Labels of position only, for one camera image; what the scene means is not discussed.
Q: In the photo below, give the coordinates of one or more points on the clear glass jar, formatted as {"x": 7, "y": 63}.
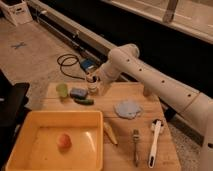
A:
{"x": 92, "y": 87}

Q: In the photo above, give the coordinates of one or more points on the metal fork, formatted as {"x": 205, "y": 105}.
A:
{"x": 135, "y": 141}

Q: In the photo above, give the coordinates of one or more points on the yellow banana-like corn piece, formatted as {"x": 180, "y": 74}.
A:
{"x": 109, "y": 131}

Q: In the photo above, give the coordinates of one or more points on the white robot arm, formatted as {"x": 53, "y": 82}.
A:
{"x": 193, "y": 105}

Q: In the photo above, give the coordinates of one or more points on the brown pepper shaker cup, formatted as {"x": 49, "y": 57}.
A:
{"x": 147, "y": 92}

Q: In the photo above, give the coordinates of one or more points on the yellow plastic bin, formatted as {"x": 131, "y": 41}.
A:
{"x": 36, "y": 146}

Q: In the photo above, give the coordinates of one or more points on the cream gripper fingers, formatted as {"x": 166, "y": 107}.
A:
{"x": 91, "y": 78}

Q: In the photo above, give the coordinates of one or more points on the blue power device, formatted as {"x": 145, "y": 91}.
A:
{"x": 87, "y": 64}

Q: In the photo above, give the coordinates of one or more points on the green plastic cup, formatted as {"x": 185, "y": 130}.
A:
{"x": 62, "y": 90}

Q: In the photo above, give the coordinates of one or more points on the blue crumpled cloth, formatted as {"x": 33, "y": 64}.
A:
{"x": 127, "y": 109}

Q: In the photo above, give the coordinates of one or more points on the orange peach fruit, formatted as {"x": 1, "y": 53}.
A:
{"x": 64, "y": 141}

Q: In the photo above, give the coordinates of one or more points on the black chair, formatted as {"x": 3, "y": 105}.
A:
{"x": 12, "y": 104}

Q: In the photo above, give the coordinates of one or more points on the white cardboard box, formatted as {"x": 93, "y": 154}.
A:
{"x": 17, "y": 14}

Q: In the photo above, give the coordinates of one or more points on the green pepper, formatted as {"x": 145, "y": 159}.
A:
{"x": 84, "y": 101}

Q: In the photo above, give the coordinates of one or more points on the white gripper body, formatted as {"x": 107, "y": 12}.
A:
{"x": 102, "y": 76}

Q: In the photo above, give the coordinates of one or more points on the blue sponge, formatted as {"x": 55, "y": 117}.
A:
{"x": 78, "y": 93}

